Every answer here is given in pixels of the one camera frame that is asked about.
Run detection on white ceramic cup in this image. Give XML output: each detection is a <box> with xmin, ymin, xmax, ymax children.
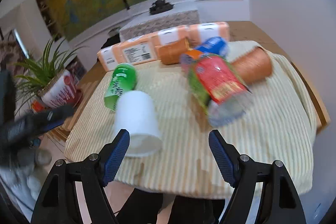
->
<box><xmin>113</xmin><ymin>90</ymin><xmax>163</xmax><ymax>157</ymax></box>

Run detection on orange paper cup right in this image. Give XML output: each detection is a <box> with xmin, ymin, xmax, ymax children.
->
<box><xmin>231</xmin><ymin>47</ymin><xmax>273</xmax><ymax>85</ymax></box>

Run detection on orange paper cup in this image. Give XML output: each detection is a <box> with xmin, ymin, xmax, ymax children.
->
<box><xmin>155</xmin><ymin>38</ymin><xmax>190</xmax><ymax>65</ymax></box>
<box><xmin>231</xmin><ymin>47</ymin><xmax>273</xmax><ymax>85</ymax></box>

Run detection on orange paper cup left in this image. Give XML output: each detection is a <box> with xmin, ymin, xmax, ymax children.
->
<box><xmin>155</xmin><ymin>38</ymin><xmax>190</xmax><ymax>65</ymax></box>

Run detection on potted spider plant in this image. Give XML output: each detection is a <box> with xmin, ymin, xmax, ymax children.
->
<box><xmin>15</xmin><ymin>40</ymin><xmax>80</xmax><ymax>103</ymax></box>

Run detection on red white flower pot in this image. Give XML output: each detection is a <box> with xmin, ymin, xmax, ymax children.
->
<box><xmin>39</xmin><ymin>69</ymin><xmax>80</xmax><ymax>108</ymax></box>

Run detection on striped yellow tablecloth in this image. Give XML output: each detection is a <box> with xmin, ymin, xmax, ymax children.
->
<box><xmin>64</xmin><ymin>53</ymin><xmax>317</xmax><ymax>199</ymax></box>

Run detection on orange tissue pack far left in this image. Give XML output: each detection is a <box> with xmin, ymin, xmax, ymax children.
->
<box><xmin>97</xmin><ymin>44</ymin><xmax>125</xmax><ymax>72</ymax></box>

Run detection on orange tissue pack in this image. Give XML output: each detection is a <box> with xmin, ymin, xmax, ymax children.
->
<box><xmin>188</xmin><ymin>22</ymin><xmax>231</xmax><ymax>48</ymax></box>
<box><xmin>151</xmin><ymin>25</ymin><xmax>189</xmax><ymax>46</ymax></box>
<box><xmin>97</xmin><ymin>44</ymin><xmax>125</xmax><ymax>72</ymax></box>

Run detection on green tea bottle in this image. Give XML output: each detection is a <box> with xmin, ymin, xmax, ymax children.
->
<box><xmin>104</xmin><ymin>63</ymin><xmax>137</xmax><ymax>111</ymax></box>

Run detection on red green label bottle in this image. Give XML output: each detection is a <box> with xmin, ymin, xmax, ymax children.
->
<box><xmin>187</xmin><ymin>54</ymin><xmax>253</xmax><ymax>127</ymax></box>

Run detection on dark bag on floor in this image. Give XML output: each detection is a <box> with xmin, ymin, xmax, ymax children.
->
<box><xmin>101</xmin><ymin>27</ymin><xmax>121</xmax><ymax>50</ymax></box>

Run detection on orange tissue pack barcode label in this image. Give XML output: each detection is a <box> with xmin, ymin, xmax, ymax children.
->
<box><xmin>118</xmin><ymin>35</ymin><xmax>157</xmax><ymax>65</ymax></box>

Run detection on blue orange soda bottle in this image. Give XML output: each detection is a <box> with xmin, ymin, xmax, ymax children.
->
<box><xmin>179</xmin><ymin>36</ymin><xmax>229</xmax><ymax>67</ymax></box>

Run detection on wooden table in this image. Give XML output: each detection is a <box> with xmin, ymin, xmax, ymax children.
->
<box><xmin>61</xmin><ymin>21</ymin><xmax>331</xmax><ymax>137</ymax></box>

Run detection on orange tissue pack far right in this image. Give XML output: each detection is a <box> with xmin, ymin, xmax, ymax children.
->
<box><xmin>188</xmin><ymin>22</ymin><xmax>231</xmax><ymax>48</ymax></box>

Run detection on black teapot set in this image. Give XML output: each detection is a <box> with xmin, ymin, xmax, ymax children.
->
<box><xmin>149</xmin><ymin>0</ymin><xmax>174</xmax><ymax>15</ymax></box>

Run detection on patterned cloth side table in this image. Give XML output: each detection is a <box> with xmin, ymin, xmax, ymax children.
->
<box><xmin>119</xmin><ymin>10</ymin><xmax>201</xmax><ymax>42</ymax></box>

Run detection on wooden wall shelf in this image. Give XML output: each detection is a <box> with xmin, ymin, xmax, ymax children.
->
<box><xmin>36</xmin><ymin>0</ymin><xmax>63</xmax><ymax>42</ymax></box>

